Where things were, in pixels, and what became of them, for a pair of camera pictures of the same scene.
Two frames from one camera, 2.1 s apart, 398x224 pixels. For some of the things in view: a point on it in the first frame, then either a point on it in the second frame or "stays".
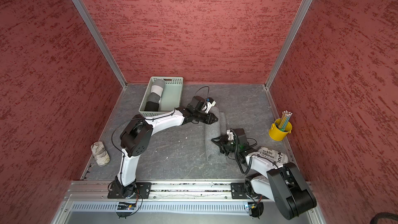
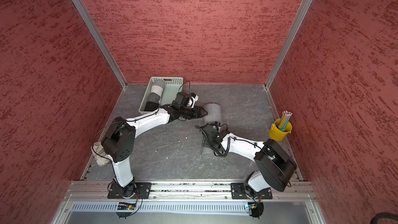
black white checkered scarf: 153,101 stays
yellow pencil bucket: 277,135 stays
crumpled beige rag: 100,153 stays
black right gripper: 221,143 to 205,143
